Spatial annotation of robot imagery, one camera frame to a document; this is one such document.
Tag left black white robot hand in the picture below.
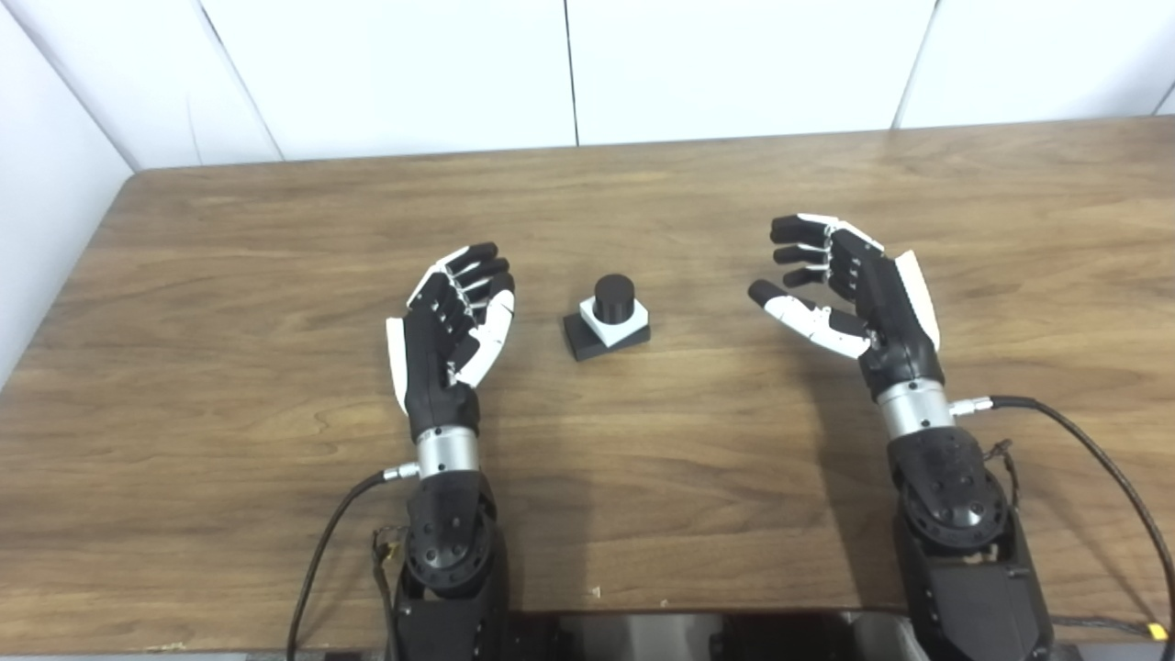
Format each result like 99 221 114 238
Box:
386 242 518 442

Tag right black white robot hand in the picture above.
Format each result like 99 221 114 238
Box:
747 213 947 401

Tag black peg with square base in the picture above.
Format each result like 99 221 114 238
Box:
563 274 653 363

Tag white square piece with hole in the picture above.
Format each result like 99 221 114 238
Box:
578 296 651 349

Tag black robot torso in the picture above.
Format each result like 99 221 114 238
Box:
500 611 919 661

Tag thin black wire bundle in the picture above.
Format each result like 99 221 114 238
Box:
370 525 410 636
982 441 1023 517

